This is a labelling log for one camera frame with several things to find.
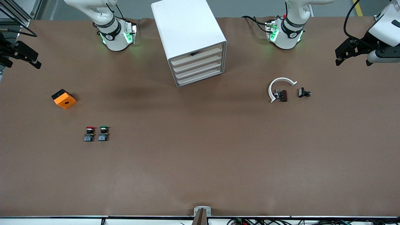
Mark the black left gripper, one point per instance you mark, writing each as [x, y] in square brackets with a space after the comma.
[364, 43]

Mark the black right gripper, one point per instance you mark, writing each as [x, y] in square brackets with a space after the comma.
[7, 50]

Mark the white tray edge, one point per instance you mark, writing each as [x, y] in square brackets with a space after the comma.
[203, 54]

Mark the yellow push button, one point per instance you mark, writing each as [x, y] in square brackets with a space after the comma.
[194, 53]

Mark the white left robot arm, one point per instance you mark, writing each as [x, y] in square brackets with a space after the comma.
[287, 37]

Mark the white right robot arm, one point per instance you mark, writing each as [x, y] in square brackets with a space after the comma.
[114, 39]

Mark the red push button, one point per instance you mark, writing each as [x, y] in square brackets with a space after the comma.
[89, 133]

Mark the green push button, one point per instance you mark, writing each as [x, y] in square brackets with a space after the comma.
[103, 132]

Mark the black small electrical component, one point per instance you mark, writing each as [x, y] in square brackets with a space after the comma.
[303, 92]

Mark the orange box with hole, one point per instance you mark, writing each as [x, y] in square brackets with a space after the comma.
[65, 100]

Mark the small black metal connector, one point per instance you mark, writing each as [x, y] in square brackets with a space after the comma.
[282, 95]

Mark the white curved plastic bracket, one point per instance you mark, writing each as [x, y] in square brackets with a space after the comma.
[275, 82]

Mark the white table edge rail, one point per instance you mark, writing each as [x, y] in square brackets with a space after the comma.
[62, 220]

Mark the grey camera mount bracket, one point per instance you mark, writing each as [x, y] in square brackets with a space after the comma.
[202, 212]

